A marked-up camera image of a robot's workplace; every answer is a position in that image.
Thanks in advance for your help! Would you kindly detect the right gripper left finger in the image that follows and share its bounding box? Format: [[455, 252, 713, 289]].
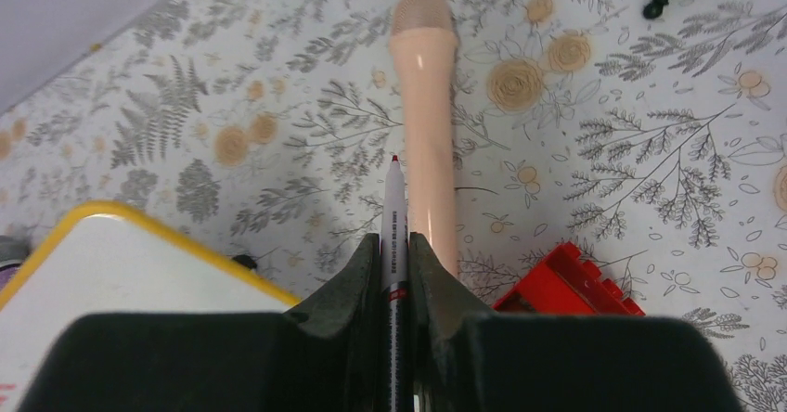
[[19, 233, 381, 411]]

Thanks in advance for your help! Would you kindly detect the red small box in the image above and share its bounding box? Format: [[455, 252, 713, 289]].
[[493, 242, 645, 316]]

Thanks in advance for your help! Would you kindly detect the pink cylinder microphone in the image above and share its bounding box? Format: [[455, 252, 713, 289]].
[[389, 0, 458, 277]]

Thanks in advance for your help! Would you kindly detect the floral table mat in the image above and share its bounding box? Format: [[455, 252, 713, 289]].
[[1, 0, 786, 411]]

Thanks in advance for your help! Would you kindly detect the yellow framed whiteboard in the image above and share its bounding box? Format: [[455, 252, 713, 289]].
[[1, 201, 299, 411]]

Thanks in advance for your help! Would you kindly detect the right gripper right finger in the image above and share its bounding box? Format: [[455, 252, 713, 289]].
[[408, 233, 741, 411]]

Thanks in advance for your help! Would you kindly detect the purple glitter microphone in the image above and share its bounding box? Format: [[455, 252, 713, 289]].
[[0, 236, 30, 289]]

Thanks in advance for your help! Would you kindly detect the red whiteboard marker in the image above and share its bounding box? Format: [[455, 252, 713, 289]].
[[380, 155, 414, 411]]

